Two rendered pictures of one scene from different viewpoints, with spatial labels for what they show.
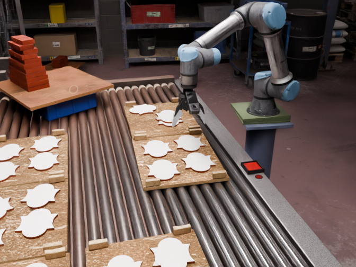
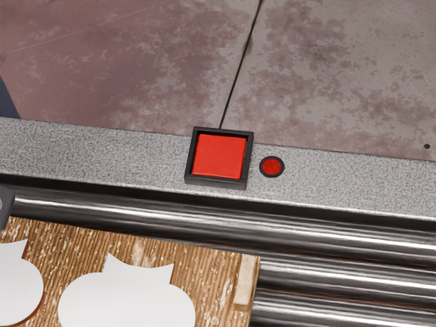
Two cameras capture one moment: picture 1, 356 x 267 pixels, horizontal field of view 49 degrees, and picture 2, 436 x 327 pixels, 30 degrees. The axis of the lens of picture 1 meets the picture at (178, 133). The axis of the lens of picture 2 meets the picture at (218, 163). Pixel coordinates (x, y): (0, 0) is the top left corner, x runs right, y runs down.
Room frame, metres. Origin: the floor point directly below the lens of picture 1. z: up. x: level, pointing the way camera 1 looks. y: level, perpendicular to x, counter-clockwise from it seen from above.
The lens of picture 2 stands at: (1.16, 0.15, 1.78)
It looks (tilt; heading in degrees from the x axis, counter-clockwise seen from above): 59 degrees down; 298
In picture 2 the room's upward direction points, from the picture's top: 5 degrees counter-clockwise
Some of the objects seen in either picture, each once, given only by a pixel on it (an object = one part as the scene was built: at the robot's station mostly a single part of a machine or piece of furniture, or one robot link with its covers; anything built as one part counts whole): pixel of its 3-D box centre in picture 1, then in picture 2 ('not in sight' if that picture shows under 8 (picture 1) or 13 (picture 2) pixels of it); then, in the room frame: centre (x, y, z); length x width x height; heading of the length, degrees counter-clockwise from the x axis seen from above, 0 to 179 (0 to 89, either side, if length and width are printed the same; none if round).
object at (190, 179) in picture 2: (252, 167); (219, 157); (1.40, -0.32, 0.92); 0.08 x 0.08 x 0.02; 15
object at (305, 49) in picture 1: (301, 44); not in sight; (5.48, -1.75, 0.44); 0.59 x 0.59 x 0.88
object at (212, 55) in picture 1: (204, 57); not in sight; (1.68, -0.12, 1.32); 0.11 x 0.11 x 0.08; 35
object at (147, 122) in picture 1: (160, 118); not in sight; (1.88, 0.09, 0.93); 0.41 x 0.35 x 0.02; 13
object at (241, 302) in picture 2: (219, 174); (245, 283); (1.31, -0.16, 0.95); 0.06 x 0.02 x 0.03; 102
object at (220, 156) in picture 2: (252, 167); (219, 158); (1.40, -0.32, 0.92); 0.06 x 0.06 x 0.01; 15
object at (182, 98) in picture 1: (188, 96); not in sight; (1.61, -0.05, 1.17); 0.09 x 0.08 x 0.12; 12
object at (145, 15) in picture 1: (152, 11); not in sight; (6.12, 0.39, 0.78); 0.66 x 0.45 x 0.28; 98
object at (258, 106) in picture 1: (263, 102); not in sight; (2.05, -0.49, 0.95); 0.15 x 0.15 x 0.10
